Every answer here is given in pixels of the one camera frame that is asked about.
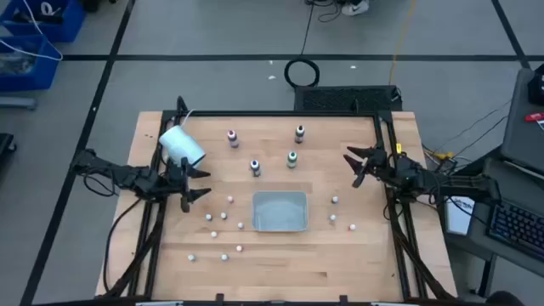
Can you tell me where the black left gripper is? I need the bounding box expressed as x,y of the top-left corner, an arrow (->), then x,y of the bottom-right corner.
161,156 -> 213,213

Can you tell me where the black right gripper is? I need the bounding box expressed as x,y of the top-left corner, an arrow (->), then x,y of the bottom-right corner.
343,145 -> 405,189

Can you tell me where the grey plastic bin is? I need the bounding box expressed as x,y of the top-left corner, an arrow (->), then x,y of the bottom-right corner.
252,190 -> 309,233

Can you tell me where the black perforated case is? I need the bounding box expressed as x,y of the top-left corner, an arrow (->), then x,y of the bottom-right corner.
292,84 -> 403,113

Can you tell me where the white paper sheet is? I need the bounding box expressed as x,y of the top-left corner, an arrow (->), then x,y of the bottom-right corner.
445,195 -> 476,236

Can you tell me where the grey desk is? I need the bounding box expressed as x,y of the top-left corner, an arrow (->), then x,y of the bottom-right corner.
441,146 -> 544,298

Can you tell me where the person's shoe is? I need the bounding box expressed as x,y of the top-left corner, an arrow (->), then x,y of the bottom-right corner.
341,0 -> 370,17

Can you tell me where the dark grey desk shelf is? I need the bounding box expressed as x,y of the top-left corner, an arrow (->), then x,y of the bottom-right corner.
500,67 -> 544,175

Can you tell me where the black keyboard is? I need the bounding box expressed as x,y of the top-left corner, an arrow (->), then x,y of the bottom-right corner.
486,194 -> 544,261

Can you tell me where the blue storage bin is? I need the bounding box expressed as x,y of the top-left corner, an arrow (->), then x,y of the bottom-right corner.
0,0 -> 86,43
0,35 -> 61,93

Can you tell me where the black desk device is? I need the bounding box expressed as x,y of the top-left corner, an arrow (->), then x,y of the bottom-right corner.
528,63 -> 544,106

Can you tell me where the black floor object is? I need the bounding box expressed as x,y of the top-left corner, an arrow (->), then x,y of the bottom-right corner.
0,133 -> 18,167

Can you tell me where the grey metal bar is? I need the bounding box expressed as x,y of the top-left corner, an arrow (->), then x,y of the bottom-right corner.
0,96 -> 38,111

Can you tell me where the black caster base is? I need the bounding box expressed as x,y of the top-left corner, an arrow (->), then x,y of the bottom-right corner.
82,0 -> 116,13

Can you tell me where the black aluminium table frame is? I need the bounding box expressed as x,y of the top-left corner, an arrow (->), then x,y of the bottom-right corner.
101,96 -> 458,306

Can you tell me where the black coiled cable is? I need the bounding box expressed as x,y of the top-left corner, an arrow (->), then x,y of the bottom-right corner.
283,0 -> 321,89

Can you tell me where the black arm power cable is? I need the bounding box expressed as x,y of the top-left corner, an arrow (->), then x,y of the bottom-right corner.
103,197 -> 144,294

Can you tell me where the thin black floor cable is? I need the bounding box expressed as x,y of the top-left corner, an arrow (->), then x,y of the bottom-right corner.
422,99 -> 513,161

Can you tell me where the yellow cable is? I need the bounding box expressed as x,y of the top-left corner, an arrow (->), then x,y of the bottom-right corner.
388,0 -> 418,86

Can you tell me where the white cable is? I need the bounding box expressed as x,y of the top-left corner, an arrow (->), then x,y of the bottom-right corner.
0,0 -> 64,62

